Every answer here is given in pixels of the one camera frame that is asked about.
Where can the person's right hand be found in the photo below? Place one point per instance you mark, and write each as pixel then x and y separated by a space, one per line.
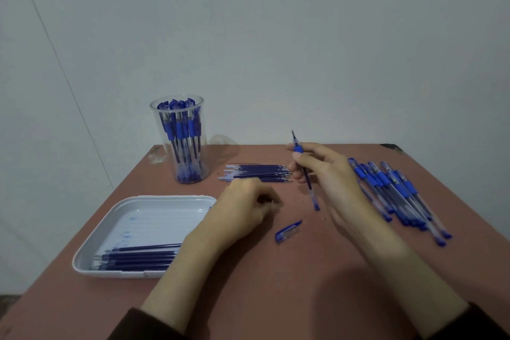
pixel 338 186

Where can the person's left hand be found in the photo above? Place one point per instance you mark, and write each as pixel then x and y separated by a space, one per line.
pixel 233 208

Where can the person's right thumb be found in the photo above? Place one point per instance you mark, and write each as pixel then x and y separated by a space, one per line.
pixel 305 158

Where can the person's left fingers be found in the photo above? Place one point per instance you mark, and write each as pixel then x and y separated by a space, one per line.
pixel 255 190

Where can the blue gel pen without cap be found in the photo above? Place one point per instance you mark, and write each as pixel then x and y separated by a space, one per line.
pixel 306 176

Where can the person's left forearm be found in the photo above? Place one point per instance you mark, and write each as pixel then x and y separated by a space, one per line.
pixel 187 276

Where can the person's right forearm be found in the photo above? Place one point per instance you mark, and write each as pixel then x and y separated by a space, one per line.
pixel 402 272

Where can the pile of blue pen refills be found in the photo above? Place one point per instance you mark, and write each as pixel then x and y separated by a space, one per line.
pixel 259 173

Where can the blue clear pen cap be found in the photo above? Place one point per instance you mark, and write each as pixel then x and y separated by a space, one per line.
pixel 287 231

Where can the clear plastic cup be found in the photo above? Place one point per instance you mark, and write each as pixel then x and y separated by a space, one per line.
pixel 179 140

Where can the bunch of capped blue pens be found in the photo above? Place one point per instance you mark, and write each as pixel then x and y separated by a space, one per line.
pixel 181 132

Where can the pile of blue gel pens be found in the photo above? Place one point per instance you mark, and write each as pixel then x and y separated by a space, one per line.
pixel 398 196

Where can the small clear plastic piece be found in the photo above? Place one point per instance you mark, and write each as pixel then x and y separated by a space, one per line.
pixel 157 155

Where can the white plastic tray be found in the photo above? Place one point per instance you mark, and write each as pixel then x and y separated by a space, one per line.
pixel 135 224

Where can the row of dark used refills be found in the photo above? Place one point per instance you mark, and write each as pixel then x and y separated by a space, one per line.
pixel 137 258

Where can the dark left sleeve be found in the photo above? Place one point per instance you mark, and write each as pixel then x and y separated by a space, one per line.
pixel 139 326

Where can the dark sleeve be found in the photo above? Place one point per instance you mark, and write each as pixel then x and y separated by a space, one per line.
pixel 474 323
pixel 139 326

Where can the dark right sleeve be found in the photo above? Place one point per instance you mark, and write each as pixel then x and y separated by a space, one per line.
pixel 474 323

